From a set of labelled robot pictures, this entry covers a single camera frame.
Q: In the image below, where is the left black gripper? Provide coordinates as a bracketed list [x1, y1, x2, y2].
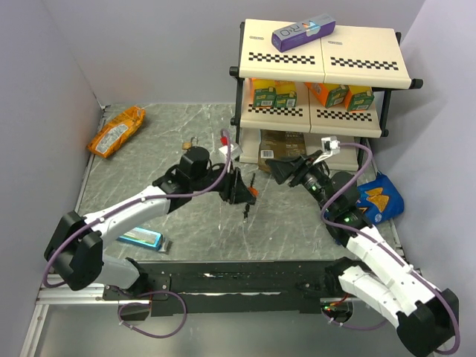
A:
[190, 158, 255, 203]

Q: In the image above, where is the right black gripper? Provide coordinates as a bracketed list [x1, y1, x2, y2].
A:
[265, 150, 335, 213]

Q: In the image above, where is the orange black padlock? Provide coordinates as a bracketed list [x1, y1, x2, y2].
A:
[248, 173, 259, 198]

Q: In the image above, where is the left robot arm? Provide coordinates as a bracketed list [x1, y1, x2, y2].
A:
[44, 143, 256, 299]

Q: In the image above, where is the brown coffee bag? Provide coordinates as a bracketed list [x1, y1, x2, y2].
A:
[258, 129, 306, 173]

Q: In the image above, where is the green yellow carton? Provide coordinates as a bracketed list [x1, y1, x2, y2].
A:
[274, 80, 297, 108]
[251, 78, 277, 108]

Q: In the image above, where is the green yellow carton left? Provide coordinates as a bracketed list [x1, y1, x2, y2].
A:
[251, 78, 277, 108]

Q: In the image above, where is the beige three-tier shelf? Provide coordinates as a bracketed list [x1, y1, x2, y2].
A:
[229, 19, 423, 164]

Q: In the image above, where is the orange green carton tilted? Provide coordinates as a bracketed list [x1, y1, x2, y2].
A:
[305, 82, 348, 108]

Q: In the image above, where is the blue snack bar packet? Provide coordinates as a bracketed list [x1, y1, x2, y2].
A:
[117, 228, 170, 253]

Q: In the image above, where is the blue Doritos chip bag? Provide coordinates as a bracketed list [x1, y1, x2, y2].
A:
[356, 172, 405, 225]

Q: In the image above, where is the green orange carton right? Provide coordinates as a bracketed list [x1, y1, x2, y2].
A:
[344, 86, 375, 112]

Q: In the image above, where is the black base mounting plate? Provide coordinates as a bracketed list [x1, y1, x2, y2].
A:
[103, 260, 345, 317]

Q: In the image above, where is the purple rectangular box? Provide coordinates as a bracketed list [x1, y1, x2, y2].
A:
[271, 14, 336, 53]

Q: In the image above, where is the orange snack bag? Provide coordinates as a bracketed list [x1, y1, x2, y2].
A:
[87, 106, 146, 158]

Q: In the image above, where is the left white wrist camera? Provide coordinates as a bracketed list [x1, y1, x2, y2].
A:
[219, 136, 242, 161]

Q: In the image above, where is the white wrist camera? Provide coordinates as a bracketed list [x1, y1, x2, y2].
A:
[313, 135, 340, 165]
[219, 136, 242, 161]

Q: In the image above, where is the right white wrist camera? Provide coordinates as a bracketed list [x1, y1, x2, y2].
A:
[313, 135, 340, 165]

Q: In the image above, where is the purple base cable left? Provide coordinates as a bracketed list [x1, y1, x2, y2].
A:
[118, 289, 188, 340]

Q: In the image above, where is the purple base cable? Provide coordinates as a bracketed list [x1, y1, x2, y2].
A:
[118, 289, 188, 340]
[321, 297, 390, 332]

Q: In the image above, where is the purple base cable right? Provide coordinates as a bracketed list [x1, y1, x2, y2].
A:
[321, 297, 390, 332]

